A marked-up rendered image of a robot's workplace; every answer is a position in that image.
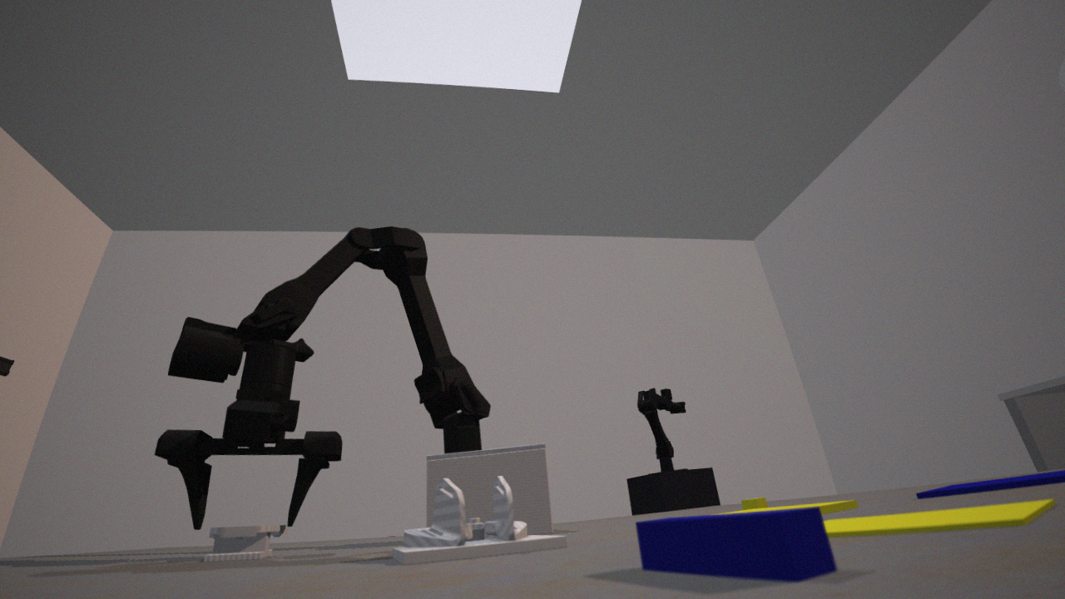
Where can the small olive-yellow block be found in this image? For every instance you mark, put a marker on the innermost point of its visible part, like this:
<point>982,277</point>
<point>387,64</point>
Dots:
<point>754,503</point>

